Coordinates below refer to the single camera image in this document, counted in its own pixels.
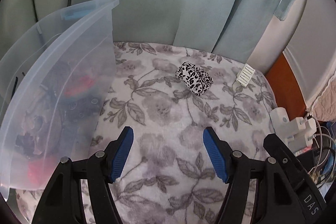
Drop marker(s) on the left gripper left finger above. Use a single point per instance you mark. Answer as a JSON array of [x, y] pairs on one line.
[[61, 201]]

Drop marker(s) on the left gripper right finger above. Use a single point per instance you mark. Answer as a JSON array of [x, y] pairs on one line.
[[275, 200]]

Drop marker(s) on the black toy car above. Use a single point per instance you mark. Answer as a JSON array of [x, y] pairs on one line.
[[79, 114]]

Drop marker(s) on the leopard print scrunchie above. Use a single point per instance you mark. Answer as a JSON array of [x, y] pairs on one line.
[[195, 79]]

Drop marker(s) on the white charger adapter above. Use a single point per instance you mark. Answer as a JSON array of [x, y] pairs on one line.
[[299, 126], [310, 130]]

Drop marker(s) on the white power strip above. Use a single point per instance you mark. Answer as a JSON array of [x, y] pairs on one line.
[[283, 127]]

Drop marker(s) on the beige quilted lace cover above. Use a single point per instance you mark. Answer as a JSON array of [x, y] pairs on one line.
[[323, 108]]

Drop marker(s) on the floral grey table cloth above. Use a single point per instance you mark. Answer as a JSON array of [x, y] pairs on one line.
[[168, 176]]

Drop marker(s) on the clear plastic storage bin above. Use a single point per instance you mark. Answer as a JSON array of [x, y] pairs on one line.
[[67, 54]]

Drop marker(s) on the white comb piece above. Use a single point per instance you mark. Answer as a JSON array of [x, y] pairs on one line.
[[245, 75]]

